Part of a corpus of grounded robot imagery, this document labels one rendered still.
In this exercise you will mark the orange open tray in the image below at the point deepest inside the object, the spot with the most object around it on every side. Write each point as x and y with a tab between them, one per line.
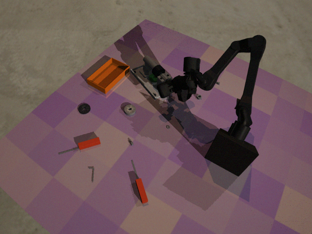
108	75

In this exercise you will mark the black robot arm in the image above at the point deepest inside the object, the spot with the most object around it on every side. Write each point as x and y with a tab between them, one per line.
256	46

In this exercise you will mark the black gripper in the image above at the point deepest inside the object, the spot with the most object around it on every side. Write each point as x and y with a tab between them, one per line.
168	87

